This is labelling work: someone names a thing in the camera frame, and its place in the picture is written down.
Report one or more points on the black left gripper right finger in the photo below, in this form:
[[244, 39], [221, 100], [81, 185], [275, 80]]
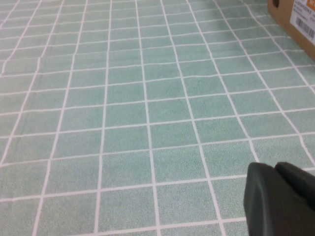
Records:
[[297, 182]]

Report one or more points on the green checked tablecloth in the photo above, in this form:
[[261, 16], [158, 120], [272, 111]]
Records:
[[123, 123]]

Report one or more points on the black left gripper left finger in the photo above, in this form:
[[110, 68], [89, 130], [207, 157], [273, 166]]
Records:
[[268, 209]]

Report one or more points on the brown cardboard shoe box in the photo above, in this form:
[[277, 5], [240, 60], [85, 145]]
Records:
[[283, 17]]

